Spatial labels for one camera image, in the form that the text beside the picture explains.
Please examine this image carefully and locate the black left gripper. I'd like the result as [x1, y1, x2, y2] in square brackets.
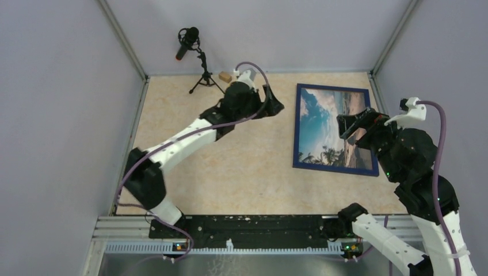
[234, 85, 284, 122]

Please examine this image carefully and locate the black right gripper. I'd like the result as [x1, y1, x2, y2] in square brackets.
[335, 106, 409, 181]

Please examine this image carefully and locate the beach landscape photo print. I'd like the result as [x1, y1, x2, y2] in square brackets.
[297, 87, 373, 170]

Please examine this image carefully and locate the wooden picture frame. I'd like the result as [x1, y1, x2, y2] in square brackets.
[292, 83, 380, 178]

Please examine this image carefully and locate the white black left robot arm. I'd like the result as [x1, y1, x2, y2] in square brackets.
[122, 69, 284, 238]

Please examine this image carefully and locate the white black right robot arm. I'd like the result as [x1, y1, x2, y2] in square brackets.
[337, 97, 476, 275]

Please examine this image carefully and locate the small wooden block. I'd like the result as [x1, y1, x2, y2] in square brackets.
[218, 71, 233, 83]

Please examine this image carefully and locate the black microphone on tripod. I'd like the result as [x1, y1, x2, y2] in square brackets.
[175, 26, 226, 95]

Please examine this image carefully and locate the aluminium frame rail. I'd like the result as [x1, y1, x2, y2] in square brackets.
[82, 214, 452, 276]

